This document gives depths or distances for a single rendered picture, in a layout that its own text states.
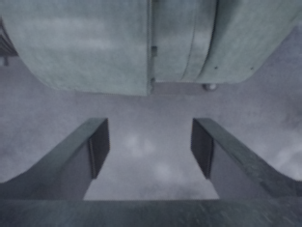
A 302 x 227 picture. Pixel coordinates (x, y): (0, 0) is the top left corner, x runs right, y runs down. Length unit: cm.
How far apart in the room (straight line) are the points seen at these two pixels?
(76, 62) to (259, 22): 28
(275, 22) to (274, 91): 153
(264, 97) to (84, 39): 165
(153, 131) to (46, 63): 128
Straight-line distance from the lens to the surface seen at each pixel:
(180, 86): 111
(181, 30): 30
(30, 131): 187
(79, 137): 18
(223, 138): 18
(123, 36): 26
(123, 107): 146
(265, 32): 31
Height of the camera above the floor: 141
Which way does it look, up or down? 75 degrees down
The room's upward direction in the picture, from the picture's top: 176 degrees clockwise
